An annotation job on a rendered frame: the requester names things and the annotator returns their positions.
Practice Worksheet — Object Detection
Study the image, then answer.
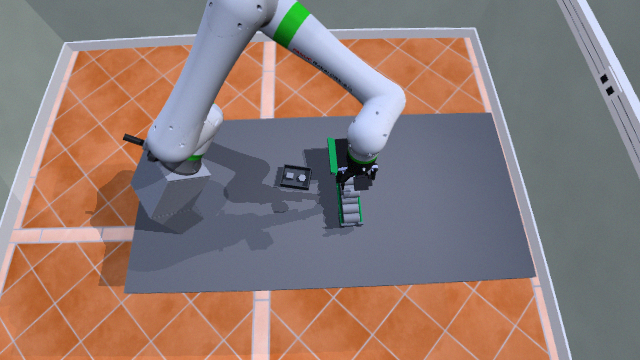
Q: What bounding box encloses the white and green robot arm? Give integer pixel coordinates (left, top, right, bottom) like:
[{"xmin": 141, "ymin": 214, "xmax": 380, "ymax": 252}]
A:
[{"xmin": 123, "ymin": 0, "xmax": 406, "ymax": 176}]

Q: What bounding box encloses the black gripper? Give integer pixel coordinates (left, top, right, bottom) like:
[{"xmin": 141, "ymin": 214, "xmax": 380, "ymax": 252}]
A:
[{"xmin": 336, "ymin": 163, "xmax": 378, "ymax": 190}]

